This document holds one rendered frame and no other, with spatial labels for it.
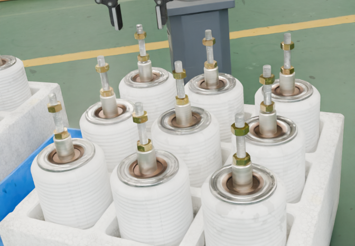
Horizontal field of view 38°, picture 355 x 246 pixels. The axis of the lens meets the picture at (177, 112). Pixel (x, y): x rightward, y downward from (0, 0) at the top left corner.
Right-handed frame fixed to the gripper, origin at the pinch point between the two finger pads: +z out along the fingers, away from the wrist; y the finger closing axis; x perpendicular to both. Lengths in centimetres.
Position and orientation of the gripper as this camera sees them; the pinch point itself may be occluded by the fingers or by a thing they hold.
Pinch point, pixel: (139, 20)
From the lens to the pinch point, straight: 81.7
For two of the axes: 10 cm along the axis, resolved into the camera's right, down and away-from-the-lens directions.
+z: 0.9, 8.7, 4.9
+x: 1.8, -5.0, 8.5
